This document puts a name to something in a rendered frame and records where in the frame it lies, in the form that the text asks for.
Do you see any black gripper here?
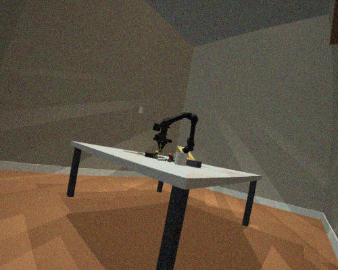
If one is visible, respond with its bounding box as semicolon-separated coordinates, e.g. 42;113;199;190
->
153;132;172;150

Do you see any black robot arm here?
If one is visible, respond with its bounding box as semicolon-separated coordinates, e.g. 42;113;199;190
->
153;112;198;154

